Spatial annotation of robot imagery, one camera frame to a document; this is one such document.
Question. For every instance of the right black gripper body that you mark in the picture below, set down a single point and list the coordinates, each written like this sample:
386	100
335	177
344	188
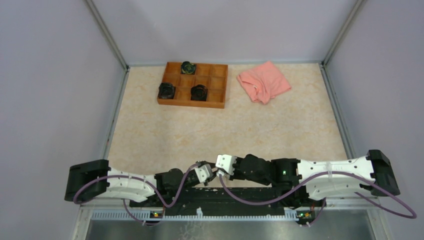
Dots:
238	174

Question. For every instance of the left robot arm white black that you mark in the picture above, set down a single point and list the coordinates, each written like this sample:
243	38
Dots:
97	179

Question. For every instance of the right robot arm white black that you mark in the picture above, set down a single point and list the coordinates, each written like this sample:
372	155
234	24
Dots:
371	173

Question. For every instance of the black rolled belt middle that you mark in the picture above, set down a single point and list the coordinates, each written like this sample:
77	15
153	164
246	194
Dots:
199	93

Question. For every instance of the black rolled belt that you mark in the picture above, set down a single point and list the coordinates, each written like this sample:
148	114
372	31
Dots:
166	90
199	93
188	68

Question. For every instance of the pink folded cloth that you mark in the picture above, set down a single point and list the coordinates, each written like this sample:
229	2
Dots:
263	82

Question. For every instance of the black rolled belt left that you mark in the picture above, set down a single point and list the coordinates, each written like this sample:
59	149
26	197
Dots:
166	90

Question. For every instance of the orange wooden compartment tray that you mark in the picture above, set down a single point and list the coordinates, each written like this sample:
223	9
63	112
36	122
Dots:
213	76

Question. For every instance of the black rolled belt top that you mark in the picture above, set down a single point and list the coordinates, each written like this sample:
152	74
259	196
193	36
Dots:
188	68

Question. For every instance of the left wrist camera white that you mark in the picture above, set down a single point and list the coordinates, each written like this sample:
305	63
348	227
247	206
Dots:
204	173

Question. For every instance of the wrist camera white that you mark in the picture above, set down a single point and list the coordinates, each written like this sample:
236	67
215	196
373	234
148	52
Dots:
204	173
224	164

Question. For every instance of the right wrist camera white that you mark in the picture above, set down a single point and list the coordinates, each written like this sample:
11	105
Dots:
224	164

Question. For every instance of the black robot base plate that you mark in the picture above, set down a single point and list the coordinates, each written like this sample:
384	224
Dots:
216	202

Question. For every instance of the white slotted cable duct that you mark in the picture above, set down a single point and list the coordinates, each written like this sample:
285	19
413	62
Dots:
147	215

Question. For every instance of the aluminium frame rails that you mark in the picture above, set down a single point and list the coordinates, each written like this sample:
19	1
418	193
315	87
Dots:
377	221

